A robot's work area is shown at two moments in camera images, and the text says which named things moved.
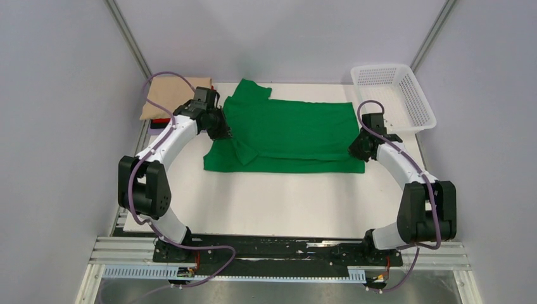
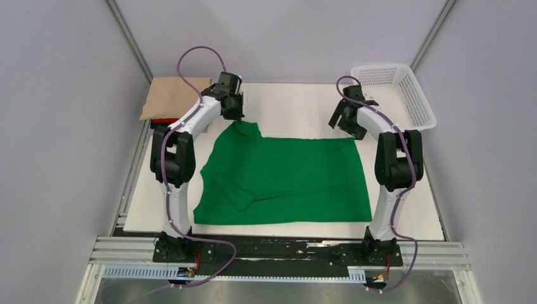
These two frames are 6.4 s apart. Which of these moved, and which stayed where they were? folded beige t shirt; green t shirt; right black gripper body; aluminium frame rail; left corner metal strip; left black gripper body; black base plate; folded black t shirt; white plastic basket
Moved: left black gripper body; green t shirt; right black gripper body
Stayed: aluminium frame rail; folded beige t shirt; left corner metal strip; folded black t shirt; black base plate; white plastic basket
